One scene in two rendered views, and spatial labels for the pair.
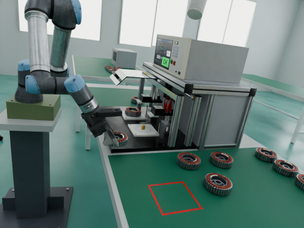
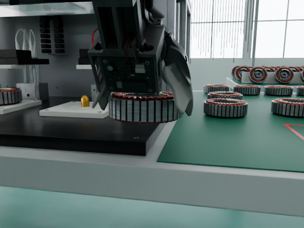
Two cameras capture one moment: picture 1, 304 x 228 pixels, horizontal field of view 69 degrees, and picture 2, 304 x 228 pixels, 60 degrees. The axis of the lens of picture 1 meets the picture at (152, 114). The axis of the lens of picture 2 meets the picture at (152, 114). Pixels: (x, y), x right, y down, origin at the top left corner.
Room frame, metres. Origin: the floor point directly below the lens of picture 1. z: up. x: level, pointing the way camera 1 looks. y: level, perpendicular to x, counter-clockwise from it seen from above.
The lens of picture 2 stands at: (0.73, 0.48, 0.89)
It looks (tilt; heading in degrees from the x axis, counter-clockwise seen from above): 11 degrees down; 303
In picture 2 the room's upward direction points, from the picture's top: straight up
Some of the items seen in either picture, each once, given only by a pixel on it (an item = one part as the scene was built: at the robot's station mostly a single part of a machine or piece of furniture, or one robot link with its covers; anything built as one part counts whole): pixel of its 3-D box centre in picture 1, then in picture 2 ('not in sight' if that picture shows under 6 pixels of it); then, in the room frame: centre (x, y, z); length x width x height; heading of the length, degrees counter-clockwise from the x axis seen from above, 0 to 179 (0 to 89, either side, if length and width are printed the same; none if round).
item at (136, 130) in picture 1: (143, 130); (85, 108); (1.21, 0.04, 0.78); 0.15 x 0.15 x 0.01; 22
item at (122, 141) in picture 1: (116, 139); (145, 105); (0.95, 0.15, 0.82); 0.11 x 0.11 x 0.04
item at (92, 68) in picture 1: (107, 88); not in sight; (3.60, 0.79, 0.37); 1.85 x 1.10 x 0.75; 22
